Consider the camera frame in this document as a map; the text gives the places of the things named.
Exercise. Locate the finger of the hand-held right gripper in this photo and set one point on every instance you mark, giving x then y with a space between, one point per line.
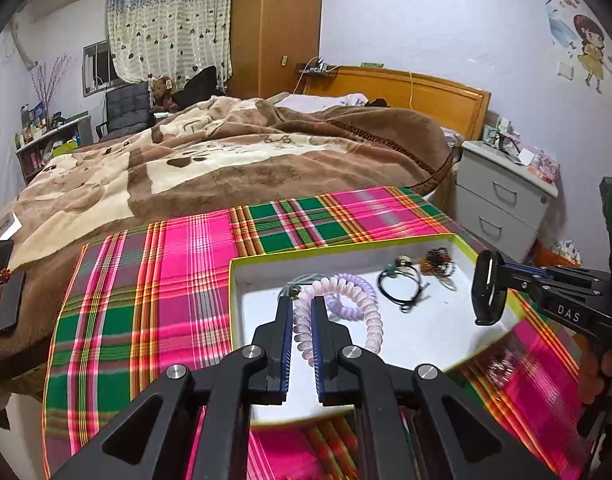
523 284
528 270

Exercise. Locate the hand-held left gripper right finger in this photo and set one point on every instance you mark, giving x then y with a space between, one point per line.
316 345

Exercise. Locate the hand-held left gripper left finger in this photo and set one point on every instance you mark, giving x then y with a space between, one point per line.
286 345

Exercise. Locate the white shallow box tray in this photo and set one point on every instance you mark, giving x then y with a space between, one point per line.
256 310

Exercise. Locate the person's right hand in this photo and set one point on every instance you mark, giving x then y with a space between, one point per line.
588 375

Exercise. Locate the orange basket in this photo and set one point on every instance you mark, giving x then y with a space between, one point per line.
566 252

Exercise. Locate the grey drawer nightstand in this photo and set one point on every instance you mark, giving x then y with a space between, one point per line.
496 195

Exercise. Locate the pink green plaid cloth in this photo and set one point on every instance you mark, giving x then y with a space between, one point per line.
186 270

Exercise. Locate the black eyeglasses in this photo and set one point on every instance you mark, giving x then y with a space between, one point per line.
503 141

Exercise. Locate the brown printed blanket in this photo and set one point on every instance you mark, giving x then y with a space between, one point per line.
236 170

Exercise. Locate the wooden bed headboard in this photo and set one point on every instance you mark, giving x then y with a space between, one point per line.
436 100

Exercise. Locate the white pillow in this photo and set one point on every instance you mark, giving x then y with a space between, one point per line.
331 101

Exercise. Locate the dark cloth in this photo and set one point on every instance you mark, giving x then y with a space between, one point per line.
198 87

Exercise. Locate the brown teddy bear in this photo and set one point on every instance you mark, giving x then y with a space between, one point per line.
162 91

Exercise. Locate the black office chair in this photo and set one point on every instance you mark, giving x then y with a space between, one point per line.
128 105

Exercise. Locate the dark phone with orange charm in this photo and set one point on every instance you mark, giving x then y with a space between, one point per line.
0 260

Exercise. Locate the grey desk shelf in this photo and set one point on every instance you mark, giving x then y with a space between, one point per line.
71 130

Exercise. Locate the wooden wardrobe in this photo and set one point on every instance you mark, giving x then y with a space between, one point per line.
276 35

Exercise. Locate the row of bottles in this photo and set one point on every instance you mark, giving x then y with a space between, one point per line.
33 125

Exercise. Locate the heart print curtain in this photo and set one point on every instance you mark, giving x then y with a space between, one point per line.
171 30

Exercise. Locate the window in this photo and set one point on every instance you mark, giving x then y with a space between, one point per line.
93 67

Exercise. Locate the purple flower branches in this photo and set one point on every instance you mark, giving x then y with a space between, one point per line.
48 85

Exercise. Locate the air conditioner pipe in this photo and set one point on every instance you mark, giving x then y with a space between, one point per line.
23 40

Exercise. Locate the white wall switch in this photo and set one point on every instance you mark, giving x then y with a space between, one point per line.
565 71

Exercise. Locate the cartoon wall sticker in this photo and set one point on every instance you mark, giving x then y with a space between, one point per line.
588 50

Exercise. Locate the wall shelf with charger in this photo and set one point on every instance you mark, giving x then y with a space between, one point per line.
318 69

